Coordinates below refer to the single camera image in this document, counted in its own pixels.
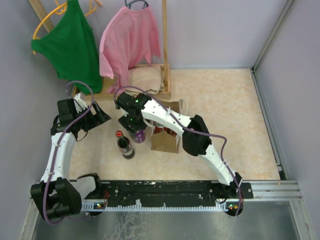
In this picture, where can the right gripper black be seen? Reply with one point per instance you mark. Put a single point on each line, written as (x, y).
(125, 122)

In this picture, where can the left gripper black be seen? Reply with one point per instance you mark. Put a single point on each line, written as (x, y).
(100, 117)

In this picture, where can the purple Fanta can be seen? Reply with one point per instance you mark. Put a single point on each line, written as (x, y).
(139, 136)

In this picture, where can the red cola can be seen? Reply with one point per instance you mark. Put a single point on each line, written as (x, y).
(158, 128)
(170, 131)

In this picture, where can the glass cola bottle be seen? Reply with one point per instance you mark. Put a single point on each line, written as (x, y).
(124, 145)

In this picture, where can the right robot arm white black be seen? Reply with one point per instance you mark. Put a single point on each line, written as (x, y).
(196, 139)

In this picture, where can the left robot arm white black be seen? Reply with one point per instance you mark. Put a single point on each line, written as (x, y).
(54, 195)

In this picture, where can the wooden clothes rack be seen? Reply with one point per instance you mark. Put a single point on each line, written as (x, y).
(45, 22)

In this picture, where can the folded beige cloth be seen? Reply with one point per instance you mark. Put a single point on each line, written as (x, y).
(147, 78)

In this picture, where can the green tank top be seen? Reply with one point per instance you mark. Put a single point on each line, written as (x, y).
(71, 49)

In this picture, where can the pink t-shirt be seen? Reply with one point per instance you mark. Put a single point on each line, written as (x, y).
(130, 37)

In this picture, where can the grey clothes hanger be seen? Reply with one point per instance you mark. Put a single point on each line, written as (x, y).
(136, 5)

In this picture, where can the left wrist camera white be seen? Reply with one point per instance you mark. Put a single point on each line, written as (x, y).
(80, 105)

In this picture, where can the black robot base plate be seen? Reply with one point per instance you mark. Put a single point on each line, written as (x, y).
(173, 193)

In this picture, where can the white cable duct strip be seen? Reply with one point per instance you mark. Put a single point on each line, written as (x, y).
(96, 207)

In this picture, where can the aluminium corner post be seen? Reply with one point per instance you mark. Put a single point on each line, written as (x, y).
(273, 34)

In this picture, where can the aluminium frame rail front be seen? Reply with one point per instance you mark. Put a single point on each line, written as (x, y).
(272, 190)

